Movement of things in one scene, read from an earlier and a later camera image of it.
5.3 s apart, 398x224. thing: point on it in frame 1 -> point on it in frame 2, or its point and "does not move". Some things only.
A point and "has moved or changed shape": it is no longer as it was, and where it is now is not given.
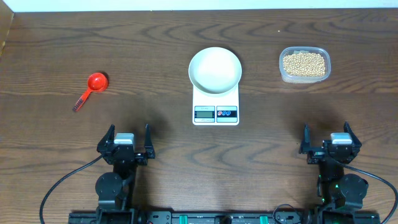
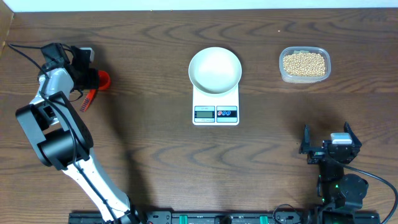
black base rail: x=224 y=217 does not move
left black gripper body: x=139 y=160 -> x=89 y=79
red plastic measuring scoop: x=96 y=81 has moved or changed shape
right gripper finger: x=355 y=140 does not move
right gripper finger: x=305 y=145 does not move
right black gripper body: x=316 y=154 does not move
